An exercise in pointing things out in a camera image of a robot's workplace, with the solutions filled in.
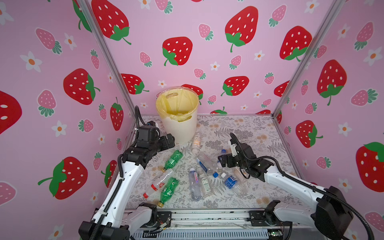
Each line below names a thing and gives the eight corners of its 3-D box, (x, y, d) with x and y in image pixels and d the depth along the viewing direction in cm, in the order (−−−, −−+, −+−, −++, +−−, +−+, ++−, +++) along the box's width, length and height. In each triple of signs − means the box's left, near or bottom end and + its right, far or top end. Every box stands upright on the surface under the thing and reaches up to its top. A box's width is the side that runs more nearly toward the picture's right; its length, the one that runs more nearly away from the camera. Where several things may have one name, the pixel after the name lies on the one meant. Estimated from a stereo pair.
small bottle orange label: (192, 153, 100) (191, 149, 96) (196, 135, 110) (196, 131, 106) (198, 154, 100) (198, 151, 96) (202, 136, 110) (202, 132, 106)
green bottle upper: (162, 171, 93) (161, 167, 88) (177, 154, 101) (176, 149, 96) (168, 175, 91) (166, 171, 87) (182, 157, 99) (181, 152, 95)
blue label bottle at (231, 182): (218, 180, 89) (219, 176, 84) (224, 174, 91) (225, 170, 87) (240, 199, 82) (242, 196, 77) (245, 192, 84) (248, 189, 80)
